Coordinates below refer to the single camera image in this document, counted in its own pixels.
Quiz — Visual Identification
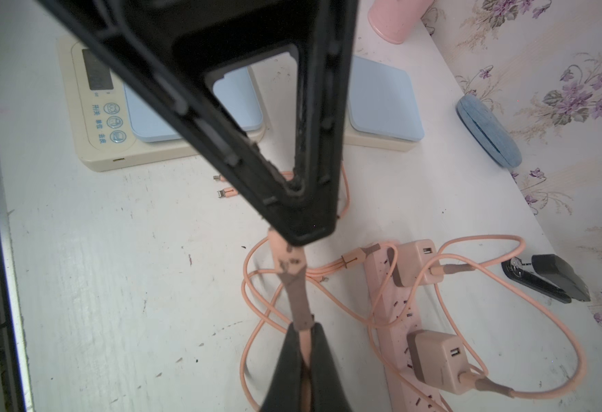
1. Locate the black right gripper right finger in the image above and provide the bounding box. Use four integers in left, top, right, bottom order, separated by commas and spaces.
310, 323, 352, 412

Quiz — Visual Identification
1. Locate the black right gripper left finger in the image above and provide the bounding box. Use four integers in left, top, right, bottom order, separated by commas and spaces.
260, 324, 304, 412

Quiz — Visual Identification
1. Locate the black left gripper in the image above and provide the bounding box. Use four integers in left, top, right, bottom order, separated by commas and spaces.
42, 1, 332, 247

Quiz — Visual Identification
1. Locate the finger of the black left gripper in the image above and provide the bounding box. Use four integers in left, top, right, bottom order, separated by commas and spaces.
290, 1, 359, 242

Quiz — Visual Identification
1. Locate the blue kitchen scale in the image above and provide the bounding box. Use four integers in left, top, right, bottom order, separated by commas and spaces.
344, 57, 425, 152
56, 35, 267, 173

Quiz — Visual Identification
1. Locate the pink power strip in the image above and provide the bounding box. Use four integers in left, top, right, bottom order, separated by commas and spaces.
364, 247, 449, 411

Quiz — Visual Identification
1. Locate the pink multi-head charging cable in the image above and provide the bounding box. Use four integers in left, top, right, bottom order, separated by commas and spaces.
305, 233, 588, 412

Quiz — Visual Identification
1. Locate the pink USB charger adapter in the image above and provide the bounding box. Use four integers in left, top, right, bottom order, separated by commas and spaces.
392, 239, 444, 288

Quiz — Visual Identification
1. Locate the pink pen holder cup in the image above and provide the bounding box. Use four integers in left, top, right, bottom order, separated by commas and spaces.
367, 0, 434, 45

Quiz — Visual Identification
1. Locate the blue glasses case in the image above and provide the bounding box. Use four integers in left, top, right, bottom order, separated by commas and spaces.
455, 94, 522, 169

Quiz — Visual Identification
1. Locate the black stapler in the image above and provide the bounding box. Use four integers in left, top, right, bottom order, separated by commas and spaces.
501, 254, 591, 304

